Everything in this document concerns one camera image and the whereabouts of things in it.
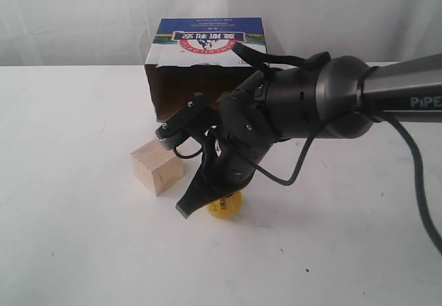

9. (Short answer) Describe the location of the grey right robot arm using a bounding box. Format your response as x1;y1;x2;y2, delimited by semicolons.
171;52;441;217

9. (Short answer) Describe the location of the blue printed cardboard box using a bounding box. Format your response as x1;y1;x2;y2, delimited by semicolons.
144;17;267;122

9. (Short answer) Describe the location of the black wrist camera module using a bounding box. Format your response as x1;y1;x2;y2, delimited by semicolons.
155;95;220;150

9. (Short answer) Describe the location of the small yellow object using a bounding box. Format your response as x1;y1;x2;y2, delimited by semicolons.
206;191;242;219

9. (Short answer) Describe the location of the light wooden cube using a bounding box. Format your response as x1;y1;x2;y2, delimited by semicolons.
131;140;184;196

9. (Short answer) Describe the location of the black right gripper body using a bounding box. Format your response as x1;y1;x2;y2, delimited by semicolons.
209;71;276;191

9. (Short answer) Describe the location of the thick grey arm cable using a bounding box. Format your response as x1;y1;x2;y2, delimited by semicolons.
378;111;442;258

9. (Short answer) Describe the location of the black camera cable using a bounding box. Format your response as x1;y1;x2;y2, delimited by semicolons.
172;126;325;187

